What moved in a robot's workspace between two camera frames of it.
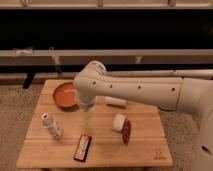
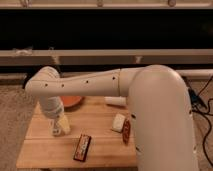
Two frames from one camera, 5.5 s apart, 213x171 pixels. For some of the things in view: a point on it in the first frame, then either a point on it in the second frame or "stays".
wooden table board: [134, 136] stays
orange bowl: [66, 96] stays
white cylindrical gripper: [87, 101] to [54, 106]
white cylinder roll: [116, 101] stays
